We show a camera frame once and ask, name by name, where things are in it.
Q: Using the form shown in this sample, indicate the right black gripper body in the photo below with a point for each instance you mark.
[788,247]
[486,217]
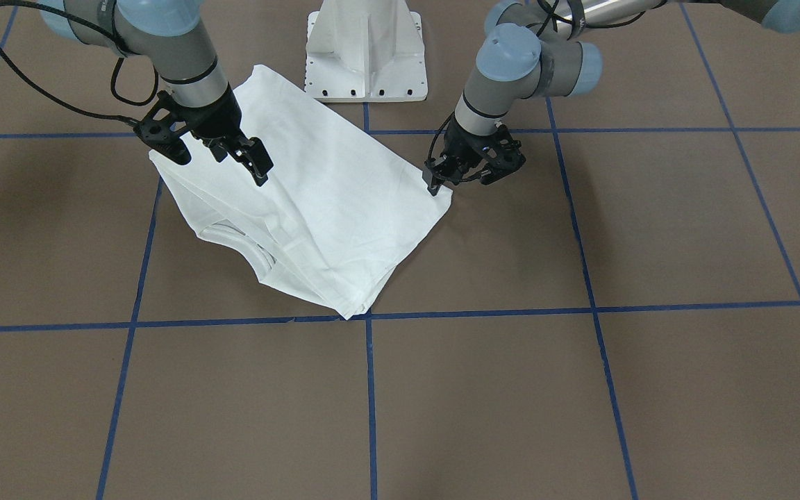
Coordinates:
[218,120]

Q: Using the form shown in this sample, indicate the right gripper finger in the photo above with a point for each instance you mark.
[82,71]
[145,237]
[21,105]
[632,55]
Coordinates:
[252,154]
[220,148]

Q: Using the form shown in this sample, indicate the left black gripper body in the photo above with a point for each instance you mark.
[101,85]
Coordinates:
[460,144]

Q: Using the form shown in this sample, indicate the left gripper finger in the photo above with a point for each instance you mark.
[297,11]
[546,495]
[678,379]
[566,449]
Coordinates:
[437,173]
[495,169]

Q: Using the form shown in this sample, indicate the white long-sleeve printed shirt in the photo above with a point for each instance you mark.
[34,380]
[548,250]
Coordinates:
[337,215]

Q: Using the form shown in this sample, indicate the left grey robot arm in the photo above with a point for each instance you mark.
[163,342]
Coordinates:
[530,51]

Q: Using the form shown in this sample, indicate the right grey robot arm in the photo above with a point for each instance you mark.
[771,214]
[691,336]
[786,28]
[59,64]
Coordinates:
[197,99]

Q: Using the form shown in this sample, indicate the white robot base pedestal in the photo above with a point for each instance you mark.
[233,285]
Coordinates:
[365,52]

